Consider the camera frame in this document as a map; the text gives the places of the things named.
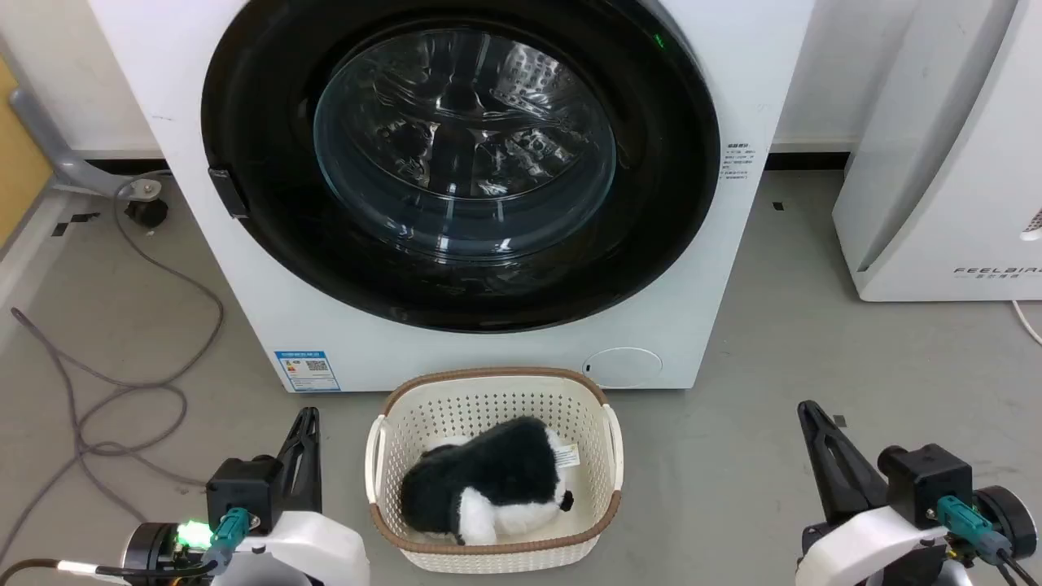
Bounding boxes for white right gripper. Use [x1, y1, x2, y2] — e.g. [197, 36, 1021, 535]
[795, 400, 952, 586]

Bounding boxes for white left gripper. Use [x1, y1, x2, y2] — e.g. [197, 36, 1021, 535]
[213, 406, 372, 586]

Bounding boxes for white front-load washing machine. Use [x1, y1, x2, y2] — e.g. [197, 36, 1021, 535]
[85, 0, 816, 395]

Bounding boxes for black round washer door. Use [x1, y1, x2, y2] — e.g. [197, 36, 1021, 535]
[200, 0, 722, 334]

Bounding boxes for blue energy label sticker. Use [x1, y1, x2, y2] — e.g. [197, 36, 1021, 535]
[274, 350, 342, 393]

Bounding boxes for cream laundry basket brown rim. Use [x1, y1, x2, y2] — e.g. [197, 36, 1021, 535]
[365, 366, 625, 575]

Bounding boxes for black and white plush toy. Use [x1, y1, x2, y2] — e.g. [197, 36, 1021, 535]
[399, 416, 576, 546]

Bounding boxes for round white filter cover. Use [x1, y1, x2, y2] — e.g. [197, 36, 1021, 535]
[583, 347, 664, 389]

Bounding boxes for black caster wheel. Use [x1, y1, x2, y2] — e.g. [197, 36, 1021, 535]
[123, 197, 170, 230]

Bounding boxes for small text sticker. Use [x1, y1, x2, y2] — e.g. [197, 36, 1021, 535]
[720, 142, 758, 190]

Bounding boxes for white air purifier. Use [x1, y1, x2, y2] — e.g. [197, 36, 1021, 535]
[831, 0, 1042, 303]

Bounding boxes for grey metal stand leg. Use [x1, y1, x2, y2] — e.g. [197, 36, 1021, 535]
[7, 86, 164, 202]

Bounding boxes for yellow wooden board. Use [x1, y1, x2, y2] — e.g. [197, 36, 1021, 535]
[0, 55, 55, 249]

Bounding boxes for teal left cable connector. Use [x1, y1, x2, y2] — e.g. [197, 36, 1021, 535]
[204, 507, 251, 568]

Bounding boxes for teal cable connector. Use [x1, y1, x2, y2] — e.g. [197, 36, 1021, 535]
[204, 507, 251, 568]
[935, 496, 1010, 564]

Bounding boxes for teal right cable connector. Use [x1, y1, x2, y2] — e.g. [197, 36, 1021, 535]
[935, 496, 1010, 564]

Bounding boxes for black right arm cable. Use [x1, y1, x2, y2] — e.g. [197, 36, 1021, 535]
[995, 549, 1042, 586]

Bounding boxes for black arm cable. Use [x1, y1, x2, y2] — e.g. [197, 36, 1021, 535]
[995, 549, 1042, 586]
[0, 557, 221, 586]

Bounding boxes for grey floor cable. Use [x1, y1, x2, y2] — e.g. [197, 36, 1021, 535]
[0, 174, 226, 564]

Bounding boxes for thin white power cable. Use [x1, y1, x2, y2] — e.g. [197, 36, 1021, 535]
[1011, 300, 1042, 348]

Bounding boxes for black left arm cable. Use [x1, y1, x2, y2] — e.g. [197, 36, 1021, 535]
[0, 557, 221, 586]

